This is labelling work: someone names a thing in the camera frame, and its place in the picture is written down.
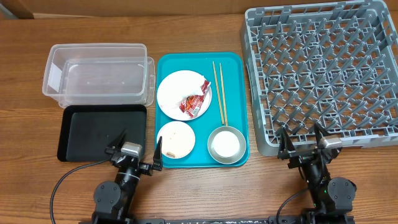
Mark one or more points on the red snack wrapper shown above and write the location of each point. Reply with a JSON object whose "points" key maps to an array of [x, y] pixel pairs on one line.
{"points": [[191, 105]]}

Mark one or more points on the small pink plate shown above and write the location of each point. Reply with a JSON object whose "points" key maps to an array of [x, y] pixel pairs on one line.
{"points": [[178, 139]]}

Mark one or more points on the black plastic tray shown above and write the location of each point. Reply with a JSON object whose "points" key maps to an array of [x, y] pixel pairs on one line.
{"points": [[87, 129]]}

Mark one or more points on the clear plastic bin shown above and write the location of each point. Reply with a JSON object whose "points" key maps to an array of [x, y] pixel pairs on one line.
{"points": [[99, 74]]}

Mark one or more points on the grey dishwasher rack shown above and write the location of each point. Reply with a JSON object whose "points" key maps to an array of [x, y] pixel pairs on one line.
{"points": [[332, 63]]}

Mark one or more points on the white napkin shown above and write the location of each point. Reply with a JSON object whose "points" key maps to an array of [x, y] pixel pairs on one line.
{"points": [[190, 86]]}

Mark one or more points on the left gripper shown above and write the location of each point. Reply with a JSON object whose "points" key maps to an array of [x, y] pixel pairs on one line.
{"points": [[157, 161]]}

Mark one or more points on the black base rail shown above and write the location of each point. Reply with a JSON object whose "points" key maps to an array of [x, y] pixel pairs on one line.
{"points": [[269, 220]]}

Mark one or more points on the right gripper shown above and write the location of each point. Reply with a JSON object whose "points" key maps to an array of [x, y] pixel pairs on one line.
{"points": [[286, 150]]}

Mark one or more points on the teal serving tray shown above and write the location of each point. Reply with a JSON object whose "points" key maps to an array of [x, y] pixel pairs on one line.
{"points": [[233, 78]]}

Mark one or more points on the large white plate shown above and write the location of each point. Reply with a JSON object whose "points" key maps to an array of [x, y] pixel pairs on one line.
{"points": [[167, 96]]}

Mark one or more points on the small white cup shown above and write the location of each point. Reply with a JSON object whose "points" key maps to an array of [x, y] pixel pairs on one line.
{"points": [[226, 144]]}

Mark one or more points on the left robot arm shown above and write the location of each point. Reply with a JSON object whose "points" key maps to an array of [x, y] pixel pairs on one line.
{"points": [[114, 198]]}

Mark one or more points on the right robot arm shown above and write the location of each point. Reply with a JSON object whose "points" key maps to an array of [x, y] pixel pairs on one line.
{"points": [[332, 197]]}

